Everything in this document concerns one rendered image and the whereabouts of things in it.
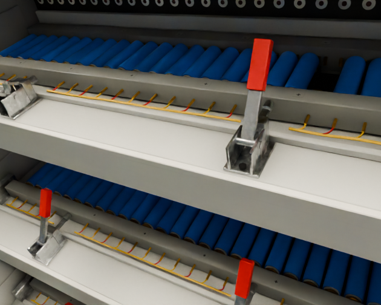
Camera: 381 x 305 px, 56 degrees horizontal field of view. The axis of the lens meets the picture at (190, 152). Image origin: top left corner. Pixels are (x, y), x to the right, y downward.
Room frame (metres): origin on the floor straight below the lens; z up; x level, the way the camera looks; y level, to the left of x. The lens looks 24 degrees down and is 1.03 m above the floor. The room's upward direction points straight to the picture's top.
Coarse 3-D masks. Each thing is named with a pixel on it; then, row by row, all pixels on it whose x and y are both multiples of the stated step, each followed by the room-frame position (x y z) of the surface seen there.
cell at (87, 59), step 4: (108, 40) 0.47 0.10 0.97; (112, 40) 0.47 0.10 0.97; (104, 44) 0.46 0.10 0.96; (108, 44) 0.46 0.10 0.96; (112, 44) 0.46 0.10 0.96; (96, 48) 0.45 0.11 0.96; (100, 48) 0.45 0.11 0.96; (104, 48) 0.45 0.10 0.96; (108, 48) 0.46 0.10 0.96; (92, 52) 0.44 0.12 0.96; (96, 52) 0.44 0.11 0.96; (100, 52) 0.44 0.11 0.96; (104, 52) 0.45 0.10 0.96; (84, 56) 0.43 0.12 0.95; (88, 56) 0.43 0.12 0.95; (92, 56) 0.43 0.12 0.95; (96, 56) 0.44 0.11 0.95; (80, 60) 0.42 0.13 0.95; (84, 60) 0.42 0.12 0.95; (88, 60) 0.43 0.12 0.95; (92, 60) 0.43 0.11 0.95; (80, 64) 0.42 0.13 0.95; (84, 64) 0.42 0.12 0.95; (88, 64) 0.42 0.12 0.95
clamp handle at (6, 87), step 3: (3, 84) 0.37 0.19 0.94; (6, 84) 0.37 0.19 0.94; (9, 84) 0.37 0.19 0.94; (3, 87) 0.37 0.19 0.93; (6, 87) 0.37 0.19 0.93; (9, 87) 0.37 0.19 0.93; (6, 90) 0.37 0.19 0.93; (9, 90) 0.37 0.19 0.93; (0, 93) 0.36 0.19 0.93; (3, 93) 0.36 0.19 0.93; (6, 93) 0.36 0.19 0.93; (9, 93) 0.37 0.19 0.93; (3, 96) 0.36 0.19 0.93; (6, 96) 0.36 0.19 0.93
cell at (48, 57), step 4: (68, 40) 0.49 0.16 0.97; (72, 40) 0.49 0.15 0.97; (76, 40) 0.50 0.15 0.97; (64, 44) 0.48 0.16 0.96; (68, 44) 0.48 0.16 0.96; (72, 44) 0.49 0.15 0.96; (56, 48) 0.47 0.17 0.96; (60, 48) 0.47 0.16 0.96; (64, 48) 0.47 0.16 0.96; (48, 52) 0.47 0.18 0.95; (52, 52) 0.46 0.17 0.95; (56, 52) 0.46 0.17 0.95; (60, 52) 0.47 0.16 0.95; (44, 56) 0.45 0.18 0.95; (48, 56) 0.45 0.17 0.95; (52, 56) 0.46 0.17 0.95; (44, 60) 0.45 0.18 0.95; (48, 60) 0.45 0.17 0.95
